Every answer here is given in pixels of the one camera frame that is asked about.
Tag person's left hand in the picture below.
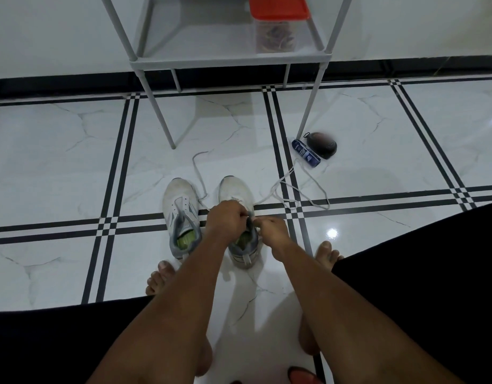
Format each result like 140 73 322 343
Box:
204 199 251 245

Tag person's right hand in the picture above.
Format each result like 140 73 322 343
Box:
252 215 292 261

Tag white grey sneaker shoe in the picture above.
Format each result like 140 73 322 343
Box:
217 175 260 270
162 178 203 261

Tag clear box with red lid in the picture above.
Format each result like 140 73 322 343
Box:
257 22 297 53

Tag clear container with red lid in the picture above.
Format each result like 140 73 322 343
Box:
247 0 311 54

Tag person's left forearm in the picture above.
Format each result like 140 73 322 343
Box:
86 235 232 384

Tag person's right forearm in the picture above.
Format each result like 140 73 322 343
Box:
276 250 467 384

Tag person's right foot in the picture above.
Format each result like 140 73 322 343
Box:
313 240 345 271

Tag person's foot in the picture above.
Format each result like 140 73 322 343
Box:
145 260 177 297
313 240 345 271

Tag person's left foot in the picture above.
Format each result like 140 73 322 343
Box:
145 260 177 297

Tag person's right leg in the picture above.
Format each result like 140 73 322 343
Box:
297 315 322 357

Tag grey metal shelf rack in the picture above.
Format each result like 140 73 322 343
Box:
98 0 355 151

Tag black oval polish bottle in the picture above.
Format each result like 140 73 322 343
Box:
302 131 338 161

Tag black shorts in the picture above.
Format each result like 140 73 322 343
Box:
0 200 492 384

